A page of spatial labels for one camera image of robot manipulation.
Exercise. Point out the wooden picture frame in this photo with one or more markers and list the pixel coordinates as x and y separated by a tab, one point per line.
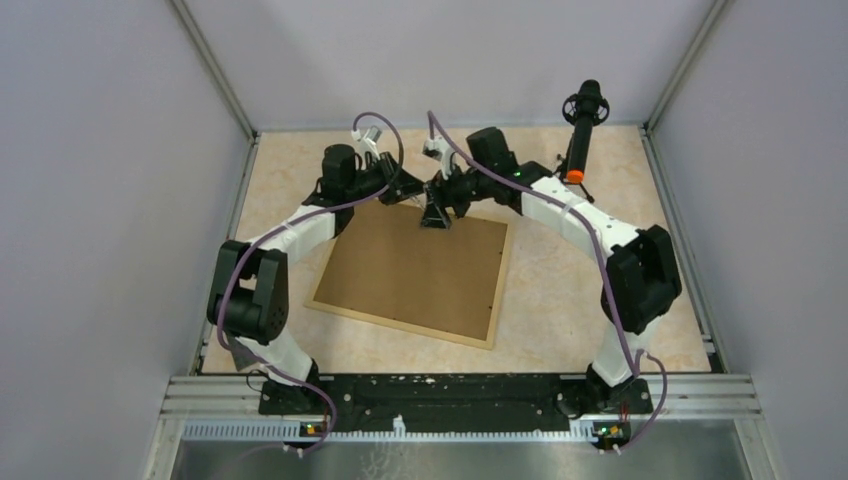
386	269

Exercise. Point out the black mini tripod stand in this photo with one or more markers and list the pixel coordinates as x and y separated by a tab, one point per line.
580	111

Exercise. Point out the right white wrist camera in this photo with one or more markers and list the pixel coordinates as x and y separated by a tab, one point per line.
438	148

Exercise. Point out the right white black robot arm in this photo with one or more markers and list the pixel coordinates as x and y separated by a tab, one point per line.
639	273

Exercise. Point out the grey lego baseplate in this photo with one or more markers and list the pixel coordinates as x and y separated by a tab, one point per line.
242	356

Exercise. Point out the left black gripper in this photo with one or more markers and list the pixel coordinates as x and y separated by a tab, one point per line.
404	187

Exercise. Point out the aluminium front rail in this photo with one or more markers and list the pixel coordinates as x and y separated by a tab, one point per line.
225	407

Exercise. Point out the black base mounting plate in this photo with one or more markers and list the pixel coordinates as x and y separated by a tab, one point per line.
456	403

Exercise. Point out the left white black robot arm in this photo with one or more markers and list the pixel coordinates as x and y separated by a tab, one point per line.
249	299

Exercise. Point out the black microphone orange tip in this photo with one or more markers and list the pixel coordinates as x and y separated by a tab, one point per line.
593	88

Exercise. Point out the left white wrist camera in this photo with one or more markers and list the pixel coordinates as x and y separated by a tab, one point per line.
366	144

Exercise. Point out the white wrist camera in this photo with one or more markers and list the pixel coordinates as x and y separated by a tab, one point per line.
366	144
438	148

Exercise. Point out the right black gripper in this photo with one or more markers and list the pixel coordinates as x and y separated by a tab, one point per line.
435	214

